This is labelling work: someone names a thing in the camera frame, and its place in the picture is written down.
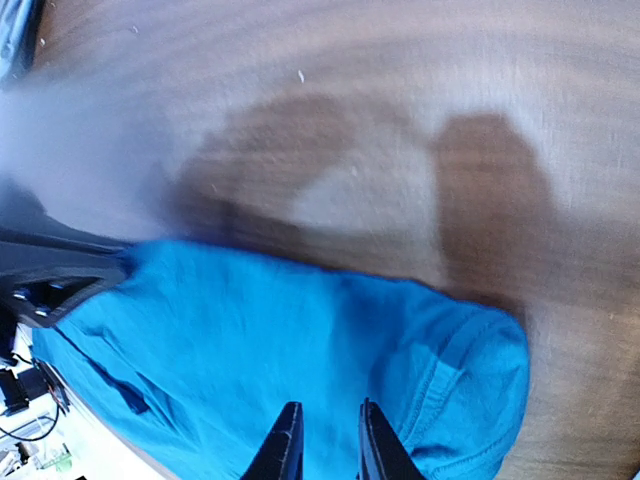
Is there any background lab clutter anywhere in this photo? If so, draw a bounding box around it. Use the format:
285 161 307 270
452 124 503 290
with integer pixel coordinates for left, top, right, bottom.
0 324 101 480

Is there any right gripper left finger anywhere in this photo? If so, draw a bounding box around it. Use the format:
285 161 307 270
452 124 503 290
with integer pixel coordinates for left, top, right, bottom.
241 402 304 480

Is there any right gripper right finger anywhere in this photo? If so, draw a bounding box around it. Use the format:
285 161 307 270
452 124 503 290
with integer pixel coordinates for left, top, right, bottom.
357 398 425 480

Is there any blue garment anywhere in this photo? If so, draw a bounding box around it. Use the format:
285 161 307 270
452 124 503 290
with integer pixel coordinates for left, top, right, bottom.
33 242 530 479

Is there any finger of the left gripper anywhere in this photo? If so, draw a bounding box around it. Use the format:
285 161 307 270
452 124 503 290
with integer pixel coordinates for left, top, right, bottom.
1 227 130 279
9 274 120 328

